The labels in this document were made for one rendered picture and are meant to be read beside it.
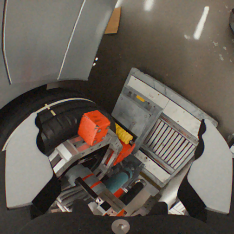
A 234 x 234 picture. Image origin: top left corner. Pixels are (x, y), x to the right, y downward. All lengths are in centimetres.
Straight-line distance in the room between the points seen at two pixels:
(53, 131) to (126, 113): 79
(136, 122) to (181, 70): 54
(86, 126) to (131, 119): 71
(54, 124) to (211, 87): 105
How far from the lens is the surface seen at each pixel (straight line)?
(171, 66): 125
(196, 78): 120
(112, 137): 59
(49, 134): 49
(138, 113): 113
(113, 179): 91
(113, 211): 50
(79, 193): 48
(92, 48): 60
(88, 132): 50
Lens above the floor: 119
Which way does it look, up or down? 51 degrees down
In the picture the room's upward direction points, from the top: 109 degrees counter-clockwise
